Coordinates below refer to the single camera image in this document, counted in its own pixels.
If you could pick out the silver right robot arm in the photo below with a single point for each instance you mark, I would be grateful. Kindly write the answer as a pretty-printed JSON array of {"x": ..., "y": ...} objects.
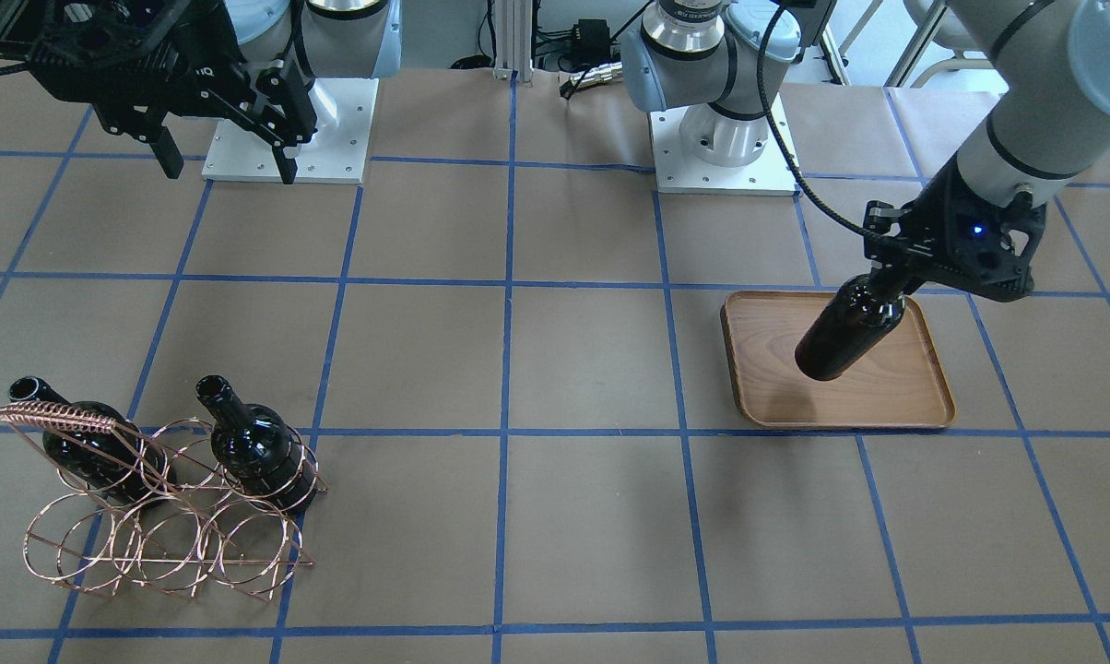
[{"x": 339, "y": 40}]

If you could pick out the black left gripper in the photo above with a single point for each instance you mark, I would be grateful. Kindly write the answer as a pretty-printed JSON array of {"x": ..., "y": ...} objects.
[{"x": 935, "y": 218}]

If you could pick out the dark wine bottle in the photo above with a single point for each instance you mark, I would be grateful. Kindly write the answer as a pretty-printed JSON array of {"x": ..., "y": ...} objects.
[
  {"x": 863, "y": 311},
  {"x": 256, "y": 447}
]

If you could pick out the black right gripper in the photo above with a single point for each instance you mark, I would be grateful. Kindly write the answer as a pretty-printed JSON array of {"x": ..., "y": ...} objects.
[{"x": 206, "y": 44}]

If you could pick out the copper wire bottle basket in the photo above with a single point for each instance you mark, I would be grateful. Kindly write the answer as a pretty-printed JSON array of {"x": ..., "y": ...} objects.
[{"x": 197, "y": 531}]

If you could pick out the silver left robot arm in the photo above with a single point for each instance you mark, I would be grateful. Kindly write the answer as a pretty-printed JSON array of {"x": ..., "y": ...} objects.
[{"x": 730, "y": 202}]

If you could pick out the wooden serving tray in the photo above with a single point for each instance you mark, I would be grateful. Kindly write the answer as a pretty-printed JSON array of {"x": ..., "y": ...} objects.
[{"x": 899, "y": 384}]

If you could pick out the dark wine bottle in basket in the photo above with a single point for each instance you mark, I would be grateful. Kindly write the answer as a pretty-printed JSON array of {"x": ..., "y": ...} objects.
[{"x": 256, "y": 447}]

